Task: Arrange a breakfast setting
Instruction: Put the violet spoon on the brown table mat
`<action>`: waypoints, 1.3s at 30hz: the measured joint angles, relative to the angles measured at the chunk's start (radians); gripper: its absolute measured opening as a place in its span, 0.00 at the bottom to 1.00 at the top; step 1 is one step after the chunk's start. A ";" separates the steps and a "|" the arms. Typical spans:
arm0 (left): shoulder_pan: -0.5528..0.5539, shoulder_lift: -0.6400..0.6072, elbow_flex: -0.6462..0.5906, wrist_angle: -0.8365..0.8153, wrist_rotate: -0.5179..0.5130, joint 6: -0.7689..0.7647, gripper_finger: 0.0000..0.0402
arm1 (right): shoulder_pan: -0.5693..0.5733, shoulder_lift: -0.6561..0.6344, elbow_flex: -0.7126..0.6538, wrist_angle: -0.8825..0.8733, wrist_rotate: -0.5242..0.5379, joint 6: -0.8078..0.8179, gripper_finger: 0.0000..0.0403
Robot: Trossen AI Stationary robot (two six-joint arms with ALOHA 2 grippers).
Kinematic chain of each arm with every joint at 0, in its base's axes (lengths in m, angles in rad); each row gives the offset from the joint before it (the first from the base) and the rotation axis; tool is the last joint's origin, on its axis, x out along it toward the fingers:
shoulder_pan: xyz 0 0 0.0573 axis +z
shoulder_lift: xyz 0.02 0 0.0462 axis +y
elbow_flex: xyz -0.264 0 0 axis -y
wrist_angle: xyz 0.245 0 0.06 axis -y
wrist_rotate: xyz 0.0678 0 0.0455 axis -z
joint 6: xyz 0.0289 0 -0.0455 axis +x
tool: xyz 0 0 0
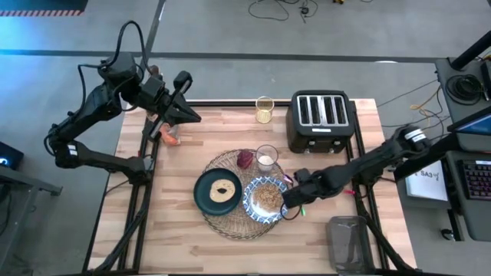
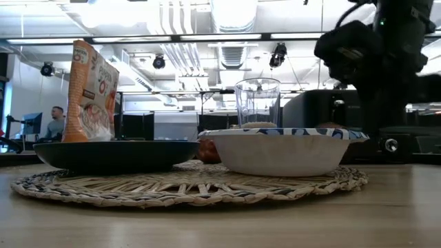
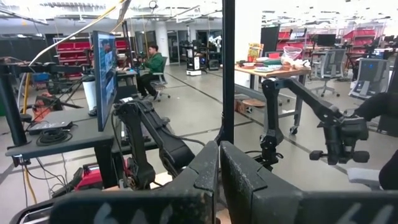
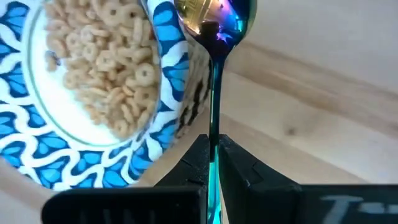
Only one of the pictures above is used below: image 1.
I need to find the red apple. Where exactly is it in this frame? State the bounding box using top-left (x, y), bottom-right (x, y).
top-left (236, 149), bottom-right (254, 170)

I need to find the small grey desk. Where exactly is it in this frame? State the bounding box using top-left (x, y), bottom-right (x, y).
top-left (435, 57), bottom-right (491, 123)

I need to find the black four-slot toaster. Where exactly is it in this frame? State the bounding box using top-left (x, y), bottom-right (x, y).
top-left (285, 90), bottom-right (356, 154)

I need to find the blue patterned paper bowl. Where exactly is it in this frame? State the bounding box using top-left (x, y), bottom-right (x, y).
top-left (242, 176), bottom-right (291, 225)

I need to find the hazard-striped floor mat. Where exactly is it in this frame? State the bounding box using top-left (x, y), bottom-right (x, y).
top-left (0, 0), bottom-right (89, 17)

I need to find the backlit black keyboard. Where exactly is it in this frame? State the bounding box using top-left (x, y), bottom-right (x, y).
top-left (462, 159), bottom-right (491, 201)

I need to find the black box with blue light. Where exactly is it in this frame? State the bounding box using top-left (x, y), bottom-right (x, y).
top-left (0, 141), bottom-right (25, 170)

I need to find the black floor cable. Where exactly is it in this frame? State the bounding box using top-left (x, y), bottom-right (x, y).
top-left (247, 0), bottom-right (319, 24)

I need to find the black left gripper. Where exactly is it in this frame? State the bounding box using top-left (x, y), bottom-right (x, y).
top-left (133, 71), bottom-right (203, 141)

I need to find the laptop with blue screen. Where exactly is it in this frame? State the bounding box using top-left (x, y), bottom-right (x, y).
top-left (447, 107), bottom-right (491, 153)

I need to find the black pole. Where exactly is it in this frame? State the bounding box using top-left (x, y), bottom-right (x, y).
top-left (450, 29), bottom-right (491, 72)

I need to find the white label sheet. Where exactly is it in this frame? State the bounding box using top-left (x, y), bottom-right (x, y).
top-left (405, 168), bottom-right (450, 202)

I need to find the clear grey plastic container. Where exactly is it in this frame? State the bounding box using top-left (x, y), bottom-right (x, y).
top-left (325, 215), bottom-right (375, 274)

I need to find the clear glass with milk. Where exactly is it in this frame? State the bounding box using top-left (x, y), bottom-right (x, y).
top-left (255, 144), bottom-right (280, 173)

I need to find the ring cereal pile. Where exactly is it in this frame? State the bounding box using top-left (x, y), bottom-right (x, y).
top-left (252, 183), bottom-right (285, 212)

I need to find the dark green plate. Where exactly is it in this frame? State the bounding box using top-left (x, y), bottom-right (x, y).
top-left (193, 167), bottom-right (243, 217)

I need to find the coiled black cable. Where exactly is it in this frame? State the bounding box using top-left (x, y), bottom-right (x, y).
top-left (446, 74), bottom-right (485, 101)

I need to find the yellow tinted glass cup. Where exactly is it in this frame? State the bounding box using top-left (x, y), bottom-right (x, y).
top-left (255, 95), bottom-right (275, 124)

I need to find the grey metal table leg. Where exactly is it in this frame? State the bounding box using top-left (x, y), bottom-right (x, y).
top-left (0, 164), bottom-right (64, 276)

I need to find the round woven straw placemat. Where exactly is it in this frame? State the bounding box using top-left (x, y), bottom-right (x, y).
top-left (202, 148), bottom-right (287, 241)

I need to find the orange pumpkin cereal bag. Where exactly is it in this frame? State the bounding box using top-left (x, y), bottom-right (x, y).
top-left (147, 64), bottom-right (182, 147)

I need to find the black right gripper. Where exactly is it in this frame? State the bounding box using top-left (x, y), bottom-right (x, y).
top-left (282, 168), bottom-right (334, 210)

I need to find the yellow cable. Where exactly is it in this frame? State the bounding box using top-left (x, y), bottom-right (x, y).
top-left (410, 86), bottom-right (442, 139)

